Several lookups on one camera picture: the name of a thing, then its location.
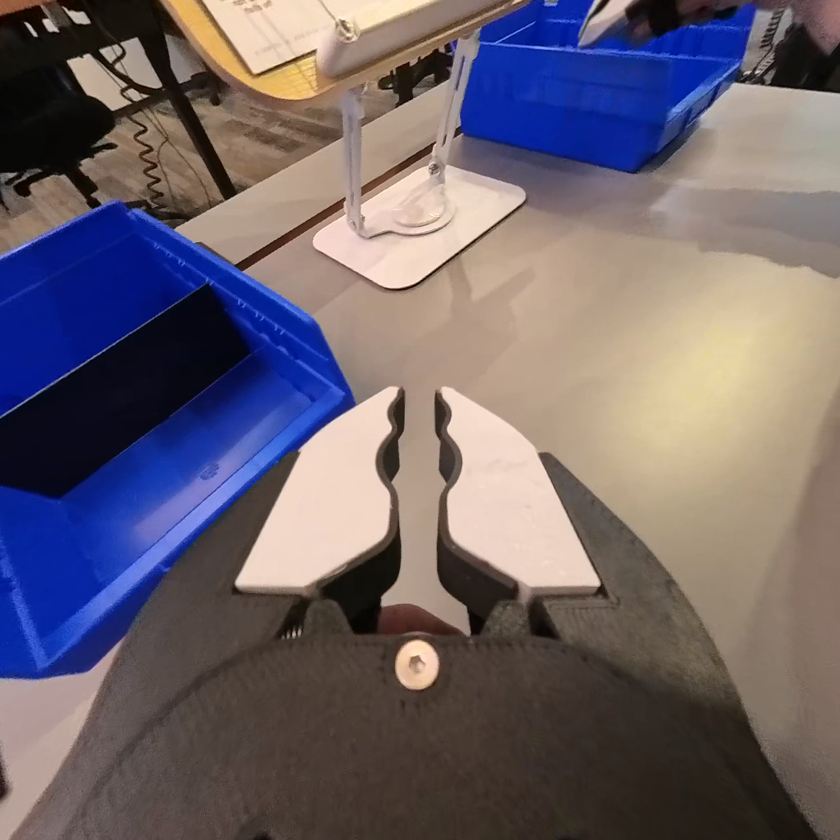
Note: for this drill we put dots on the black office chair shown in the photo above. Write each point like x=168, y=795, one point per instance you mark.
x=413, y=72
x=46, y=131

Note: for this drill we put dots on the printed instruction sheet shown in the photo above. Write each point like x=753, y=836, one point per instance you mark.
x=262, y=33

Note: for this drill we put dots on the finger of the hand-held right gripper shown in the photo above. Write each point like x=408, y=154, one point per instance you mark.
x=607, y=23

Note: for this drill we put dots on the plain blue plastic bin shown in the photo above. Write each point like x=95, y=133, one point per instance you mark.
x=558, y=111

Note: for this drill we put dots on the blue bin with black divider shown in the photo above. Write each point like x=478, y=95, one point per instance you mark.
x=131, y=544

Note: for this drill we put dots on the black bin divider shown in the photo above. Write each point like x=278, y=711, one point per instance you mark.
x=118, y=394

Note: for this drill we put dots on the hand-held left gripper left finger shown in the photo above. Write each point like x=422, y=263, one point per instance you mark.
x=328, y=512

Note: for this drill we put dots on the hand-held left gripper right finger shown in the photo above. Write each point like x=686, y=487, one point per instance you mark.
x=512, y=512

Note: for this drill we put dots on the white stand with wooden board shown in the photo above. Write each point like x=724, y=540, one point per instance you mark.
x=420, y=249

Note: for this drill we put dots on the wooden desk with black legs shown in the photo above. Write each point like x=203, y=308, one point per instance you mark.
x=197, y=131

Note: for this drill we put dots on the person's right hand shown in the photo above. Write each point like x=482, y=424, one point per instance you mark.
x=820, y=19

